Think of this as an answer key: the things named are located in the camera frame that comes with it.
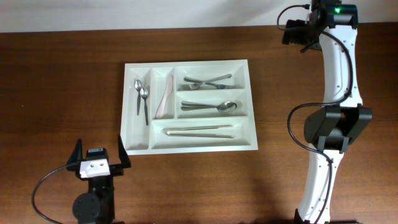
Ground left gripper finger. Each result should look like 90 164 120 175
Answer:
118 135 131 169
67 139 83 165

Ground steel serrated tongs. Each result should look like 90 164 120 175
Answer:
163 125 234 139

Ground small steel teaspoon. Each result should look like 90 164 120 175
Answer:
134 79 143 116
140 87 149 126

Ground steel spoon blue-tinted handle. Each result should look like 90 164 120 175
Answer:
180 101 218 108

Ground pink plastic knife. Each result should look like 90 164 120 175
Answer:
155 75 174 119

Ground steel fork angled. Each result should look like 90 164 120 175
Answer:
199 82 238 90

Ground steel fork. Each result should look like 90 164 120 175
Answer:
179 73 232 90

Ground steel spoon sideways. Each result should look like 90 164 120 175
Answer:
180 101 237 114

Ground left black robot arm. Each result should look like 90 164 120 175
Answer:
67 136 131 223

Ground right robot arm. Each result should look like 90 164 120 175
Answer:
279 0 373 223

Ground white plastic cutlery tray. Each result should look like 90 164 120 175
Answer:
120 60 258 156

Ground right black cable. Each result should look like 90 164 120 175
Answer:
275 4 355 224

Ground black cable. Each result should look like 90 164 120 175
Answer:
30 163 78 224
275 4 355 224

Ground left black cable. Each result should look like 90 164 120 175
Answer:
30 163 78 224

